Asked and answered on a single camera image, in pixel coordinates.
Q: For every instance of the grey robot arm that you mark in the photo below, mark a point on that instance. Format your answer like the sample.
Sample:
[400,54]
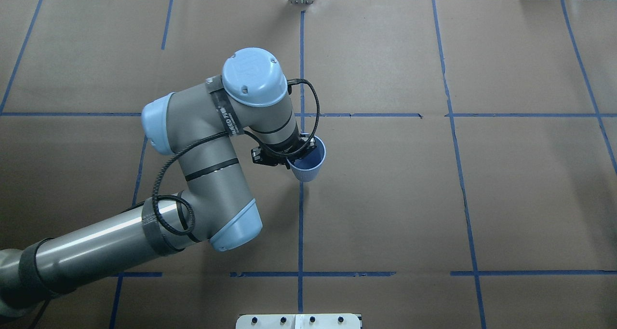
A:
[200,193]

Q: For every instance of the blue ribbed plastic cup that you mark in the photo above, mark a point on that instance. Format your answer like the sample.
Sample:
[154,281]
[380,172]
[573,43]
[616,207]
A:
[306,169]

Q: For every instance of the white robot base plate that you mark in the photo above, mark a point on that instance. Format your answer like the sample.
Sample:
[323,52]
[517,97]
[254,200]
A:
[300,321]

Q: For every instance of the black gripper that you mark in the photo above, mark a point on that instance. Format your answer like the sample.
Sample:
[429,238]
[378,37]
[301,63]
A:
[291,145]

